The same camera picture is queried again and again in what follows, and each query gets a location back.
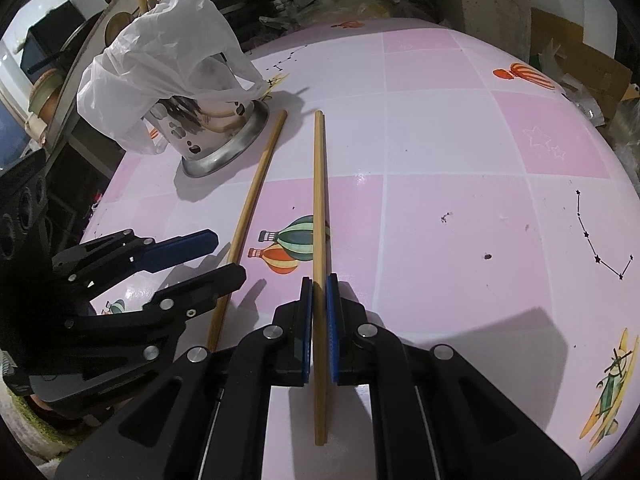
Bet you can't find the steel utensil holder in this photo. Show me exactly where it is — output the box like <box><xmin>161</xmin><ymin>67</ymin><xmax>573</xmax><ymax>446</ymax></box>
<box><xmin>142</xmin><ymin>95</ymin><xmax>272</xmax><ymax>180</ymax></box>

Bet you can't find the long bamboo chopstick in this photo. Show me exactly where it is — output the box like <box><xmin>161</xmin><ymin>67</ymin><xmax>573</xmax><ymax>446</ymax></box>
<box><xmin>206</xmin><ymin>109</ymin><xmax>289</xmax><ymax>353</ymax></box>
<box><xmin>313</xmin><ymin>110</ymin><xmax>324</xmax><ymax>447</ymax></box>

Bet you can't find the pile of plastic bags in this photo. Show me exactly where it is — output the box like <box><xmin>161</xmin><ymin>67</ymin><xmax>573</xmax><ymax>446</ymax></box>
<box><xmin>560</xmin><ymin>75</ymin><xmax>640</xmax><ymax>186</ymax></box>

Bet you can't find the white plastic bag liner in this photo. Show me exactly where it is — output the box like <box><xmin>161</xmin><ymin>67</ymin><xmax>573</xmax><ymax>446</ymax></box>
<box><xmin>76</xmin><ymin>0</ymin><xmax>271</xmax><ymax>156</ymax></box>

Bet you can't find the brown and green pot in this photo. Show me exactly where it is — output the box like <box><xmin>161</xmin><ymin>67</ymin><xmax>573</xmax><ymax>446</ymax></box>
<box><xmin>27</xmin><ymin>67</ymin><xmax>68</xmax><ymax>136</ymax></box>

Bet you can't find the cardboard box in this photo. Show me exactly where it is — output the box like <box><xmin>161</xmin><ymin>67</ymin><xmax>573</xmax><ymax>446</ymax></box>
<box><xmin>530</xmin><ymin>5</ymin><xmax>633</xmax><ymax>121</ymax></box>

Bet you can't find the yellow plastic bag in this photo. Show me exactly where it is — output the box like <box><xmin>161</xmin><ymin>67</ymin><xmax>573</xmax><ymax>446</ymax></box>
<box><xmin>295</xmin><ymin>0</ymin><xmax>396</xmax><ymax>22</ymax></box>

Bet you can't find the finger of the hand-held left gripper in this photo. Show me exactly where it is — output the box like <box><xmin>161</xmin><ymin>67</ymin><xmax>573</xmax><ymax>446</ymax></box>
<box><xmin>62</xmin><ymin>262</ymin><xmax>247</xmax><ymax>361</ymax></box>
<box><xmin>51</xmin><ymin>229</ymin><xmax>220</xmax><ymax>286</ymax></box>

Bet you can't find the person's left forearm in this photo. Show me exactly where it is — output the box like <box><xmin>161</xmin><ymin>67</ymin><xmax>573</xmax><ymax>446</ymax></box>
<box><xmin>0</xmin><ymin>380</ymin><xmax>93</xmax><ymax>467</ymax></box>

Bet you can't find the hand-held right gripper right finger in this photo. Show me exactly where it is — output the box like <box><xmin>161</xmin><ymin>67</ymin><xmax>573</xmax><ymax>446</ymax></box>
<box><xmin>326</xmin><ymin>274</ymin><xmax>583</xmax><ymax>480</ymax></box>

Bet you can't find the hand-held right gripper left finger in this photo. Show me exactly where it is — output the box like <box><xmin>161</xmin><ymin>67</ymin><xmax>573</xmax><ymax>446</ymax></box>
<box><xmin>54</xmin><ymin>275</ymin><xmax>315</xmax><ymax>480</ymax></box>

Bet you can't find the black box appliance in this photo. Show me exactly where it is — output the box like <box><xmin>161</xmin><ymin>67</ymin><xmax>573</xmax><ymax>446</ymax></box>
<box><xmin>20</xmin><ymin>0</ymin><xmax>86</xmax><ymax>68</ymax></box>

